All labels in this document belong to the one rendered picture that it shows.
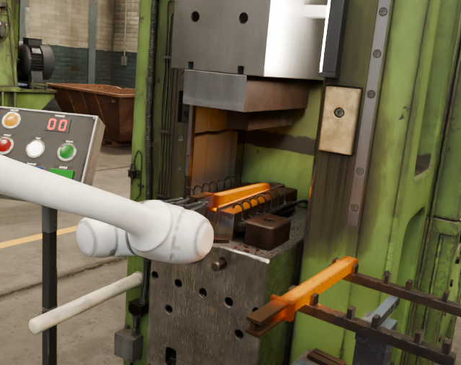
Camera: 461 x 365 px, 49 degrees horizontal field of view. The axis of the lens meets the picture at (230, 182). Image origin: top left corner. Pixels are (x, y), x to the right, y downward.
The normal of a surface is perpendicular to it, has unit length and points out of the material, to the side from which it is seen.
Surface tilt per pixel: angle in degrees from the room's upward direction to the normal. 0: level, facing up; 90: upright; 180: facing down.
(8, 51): 79
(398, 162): 90
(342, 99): 90
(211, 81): 90
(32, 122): 60
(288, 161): 90
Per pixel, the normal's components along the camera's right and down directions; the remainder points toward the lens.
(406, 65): -0.52, 0.15
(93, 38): 0.78, 0.21
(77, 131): -0.06, -0.30
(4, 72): 0.70, 0.03
